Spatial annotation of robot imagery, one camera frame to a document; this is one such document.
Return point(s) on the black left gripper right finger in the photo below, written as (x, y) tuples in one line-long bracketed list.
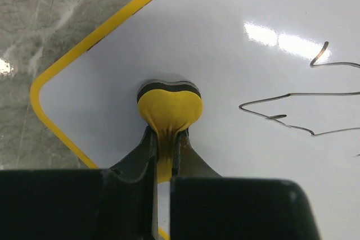
[(205, 205)]

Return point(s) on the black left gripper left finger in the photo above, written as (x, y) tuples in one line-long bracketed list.
[(114, 203)]

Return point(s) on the yellow and black eraser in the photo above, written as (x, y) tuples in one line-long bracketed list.
[(169, 108)]

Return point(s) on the yellow framed whiteboard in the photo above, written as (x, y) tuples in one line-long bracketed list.
[(279, 80)]

